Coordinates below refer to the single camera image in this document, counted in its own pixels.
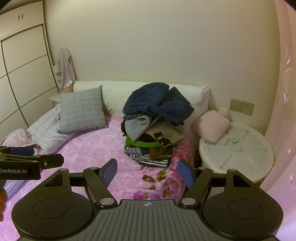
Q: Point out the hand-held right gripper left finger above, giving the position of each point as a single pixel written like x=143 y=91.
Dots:
x=110 y=172

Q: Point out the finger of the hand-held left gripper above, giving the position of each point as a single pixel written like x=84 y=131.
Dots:
x=46 y=161
x=23 y=151

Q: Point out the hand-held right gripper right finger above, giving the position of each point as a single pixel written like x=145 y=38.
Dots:
x=186 y=173

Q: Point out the blue jeans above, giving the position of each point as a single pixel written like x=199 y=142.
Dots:
x=157 y=102

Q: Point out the person's left hand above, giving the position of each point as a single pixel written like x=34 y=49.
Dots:
x=2 y=201

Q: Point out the pale pink quilt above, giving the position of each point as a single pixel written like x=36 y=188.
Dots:
x=13 y=138

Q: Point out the pink floral blanket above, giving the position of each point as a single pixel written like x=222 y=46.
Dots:
x=92 y=150

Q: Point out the white striped quilt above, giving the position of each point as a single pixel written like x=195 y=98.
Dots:
x=46 y=129

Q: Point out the black white striped garment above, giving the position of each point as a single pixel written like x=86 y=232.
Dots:
x=136 y=154

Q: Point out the brown garment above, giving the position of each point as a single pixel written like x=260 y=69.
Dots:
x=156 y=153

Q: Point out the green garment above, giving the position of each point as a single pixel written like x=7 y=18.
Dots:
x=136 y=143

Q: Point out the beige printed garment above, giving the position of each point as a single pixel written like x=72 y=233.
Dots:
x=161 y=132

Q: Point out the grey garment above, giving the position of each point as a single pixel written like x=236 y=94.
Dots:
x=137 y=127

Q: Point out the pink cushion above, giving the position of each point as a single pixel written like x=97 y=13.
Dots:
x=209 y=126

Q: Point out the white nightstand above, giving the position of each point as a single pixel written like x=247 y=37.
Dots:
x=55 y=98

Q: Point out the grey checked pillow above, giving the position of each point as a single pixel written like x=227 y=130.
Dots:
x=81 y=109

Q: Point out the white padded headboard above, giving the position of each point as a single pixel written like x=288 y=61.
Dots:
x=115 y=92

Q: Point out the cream wardrobe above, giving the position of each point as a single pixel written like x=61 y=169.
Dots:
x=23 y=69

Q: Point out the pale purple hanging garment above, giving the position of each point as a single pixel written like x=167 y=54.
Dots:
x=64 y=67

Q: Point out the pink curtain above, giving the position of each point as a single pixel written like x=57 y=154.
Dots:
x=284 y=92

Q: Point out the beige wall switch plate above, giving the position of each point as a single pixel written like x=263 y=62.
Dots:
x=235 y=104

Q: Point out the beige wall socket plate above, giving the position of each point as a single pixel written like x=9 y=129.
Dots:
x=248 y=107

